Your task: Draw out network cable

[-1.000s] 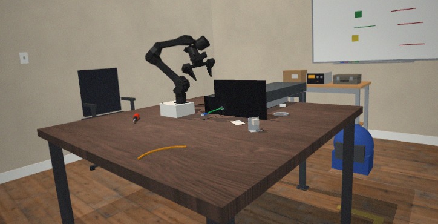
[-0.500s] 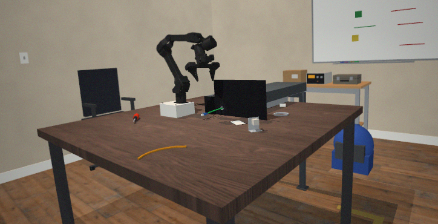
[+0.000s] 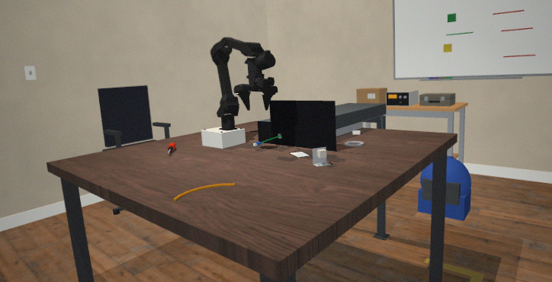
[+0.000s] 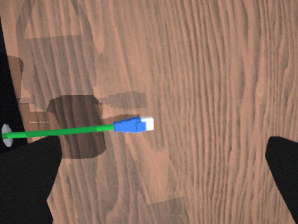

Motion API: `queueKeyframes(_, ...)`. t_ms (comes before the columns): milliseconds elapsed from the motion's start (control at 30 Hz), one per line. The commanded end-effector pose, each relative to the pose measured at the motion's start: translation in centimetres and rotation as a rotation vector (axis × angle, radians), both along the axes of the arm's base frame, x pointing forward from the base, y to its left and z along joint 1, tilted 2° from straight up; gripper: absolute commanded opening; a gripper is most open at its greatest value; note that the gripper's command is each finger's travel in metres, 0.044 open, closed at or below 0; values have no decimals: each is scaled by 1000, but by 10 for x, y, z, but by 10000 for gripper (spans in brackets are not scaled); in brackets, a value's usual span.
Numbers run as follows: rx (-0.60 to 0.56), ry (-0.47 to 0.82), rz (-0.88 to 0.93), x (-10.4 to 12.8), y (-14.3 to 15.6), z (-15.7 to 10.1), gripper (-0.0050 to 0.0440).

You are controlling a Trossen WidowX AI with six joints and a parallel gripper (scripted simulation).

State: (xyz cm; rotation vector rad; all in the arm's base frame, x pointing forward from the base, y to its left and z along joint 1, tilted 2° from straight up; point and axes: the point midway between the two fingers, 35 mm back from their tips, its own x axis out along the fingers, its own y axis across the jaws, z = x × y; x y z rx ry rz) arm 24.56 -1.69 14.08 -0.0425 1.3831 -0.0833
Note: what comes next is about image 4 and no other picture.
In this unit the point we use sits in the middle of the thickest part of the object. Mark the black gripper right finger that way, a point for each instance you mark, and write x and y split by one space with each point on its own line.
282 158

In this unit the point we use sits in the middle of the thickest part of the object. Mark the green cable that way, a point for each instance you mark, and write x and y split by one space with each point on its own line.
57 131

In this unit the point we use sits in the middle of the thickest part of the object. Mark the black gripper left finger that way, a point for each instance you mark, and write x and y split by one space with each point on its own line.
27 176

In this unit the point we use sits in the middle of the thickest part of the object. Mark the blue network plug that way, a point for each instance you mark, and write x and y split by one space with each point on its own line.
134 124

